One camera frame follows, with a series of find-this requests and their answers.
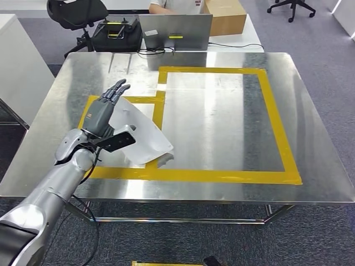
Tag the white desk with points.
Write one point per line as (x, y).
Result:
(249, 36)

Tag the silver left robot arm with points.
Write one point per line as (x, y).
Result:
(55, 187)

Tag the white triangular plastic part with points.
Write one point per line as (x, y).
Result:
(144, 136)

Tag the steel side table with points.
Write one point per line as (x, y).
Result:
(10, 111)

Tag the stainless steel workbench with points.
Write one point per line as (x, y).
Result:
(221, 121)

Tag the black controller case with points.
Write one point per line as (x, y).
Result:
(116, 38)

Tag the grey laptop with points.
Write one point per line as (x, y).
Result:
(177, 31)

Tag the white cabinet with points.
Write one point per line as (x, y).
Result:
(22, 66)

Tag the black office chair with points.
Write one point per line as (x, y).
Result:
(291, 5)
(77, 13)

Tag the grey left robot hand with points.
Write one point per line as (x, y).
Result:
(98, 117)

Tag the brown cardboard box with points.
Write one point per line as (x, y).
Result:
(226, 16)

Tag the small yellow tape rectangle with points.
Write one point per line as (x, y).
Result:
(138, 99)

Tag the white furniture panel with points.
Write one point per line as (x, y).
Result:
(347, 14)

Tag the person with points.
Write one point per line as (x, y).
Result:
(180, 5)

